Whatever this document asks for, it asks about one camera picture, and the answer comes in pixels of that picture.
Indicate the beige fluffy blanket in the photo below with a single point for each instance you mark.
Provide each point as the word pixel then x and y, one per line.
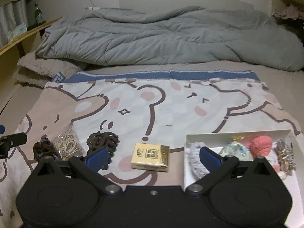
pixel 35 68

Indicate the printed cartoon blanket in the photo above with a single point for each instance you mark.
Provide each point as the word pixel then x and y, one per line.
pixel 166 104

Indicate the white tissue packet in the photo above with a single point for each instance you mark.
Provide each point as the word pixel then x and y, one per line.
pixel 17 32

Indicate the grey striped scrunchie bundle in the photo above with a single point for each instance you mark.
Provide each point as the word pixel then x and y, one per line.
pixel 286 154

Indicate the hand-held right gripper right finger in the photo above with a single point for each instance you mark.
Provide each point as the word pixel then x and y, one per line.
pixel 209 159

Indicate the wooden bedside shelf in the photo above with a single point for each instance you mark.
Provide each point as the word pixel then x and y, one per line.
pixel 14 45

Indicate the dark brown crochet scrunchie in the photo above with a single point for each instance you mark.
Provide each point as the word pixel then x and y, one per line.
pixel 44 148

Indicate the floral coin pouch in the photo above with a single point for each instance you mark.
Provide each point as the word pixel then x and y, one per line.
pixel 235 149

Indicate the pink crumpled clothes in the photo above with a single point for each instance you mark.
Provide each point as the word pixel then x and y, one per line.
pixel 291 11

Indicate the grey comforter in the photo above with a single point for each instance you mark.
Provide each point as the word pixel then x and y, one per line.
pixel 166 35

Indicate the clear bag of rubber bands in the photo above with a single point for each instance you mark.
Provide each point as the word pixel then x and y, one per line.
pixel 68 144

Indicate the green glass bottle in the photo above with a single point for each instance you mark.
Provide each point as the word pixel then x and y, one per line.
pixel 38 14

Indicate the beige bed sheet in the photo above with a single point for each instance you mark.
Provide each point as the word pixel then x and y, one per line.
pixel 280 80

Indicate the white power strip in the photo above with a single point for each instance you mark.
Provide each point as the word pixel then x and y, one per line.
pixel 92 8

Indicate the grey curtain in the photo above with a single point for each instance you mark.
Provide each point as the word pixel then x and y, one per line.
pixel 11 16

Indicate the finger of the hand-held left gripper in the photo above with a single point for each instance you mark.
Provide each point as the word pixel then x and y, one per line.
pixel 1 129
pixel 14 139

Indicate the light grey knit scrunchie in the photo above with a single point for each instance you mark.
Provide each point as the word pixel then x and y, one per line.
pixel 196 156

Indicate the yellow tissue pack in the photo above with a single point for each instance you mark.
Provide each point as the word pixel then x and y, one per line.
pixel 149 156

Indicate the pink crochet doll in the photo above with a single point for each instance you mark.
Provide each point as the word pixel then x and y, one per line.
pixel 261 144

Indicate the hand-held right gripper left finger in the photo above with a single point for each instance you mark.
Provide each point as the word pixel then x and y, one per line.
pixel 97 159

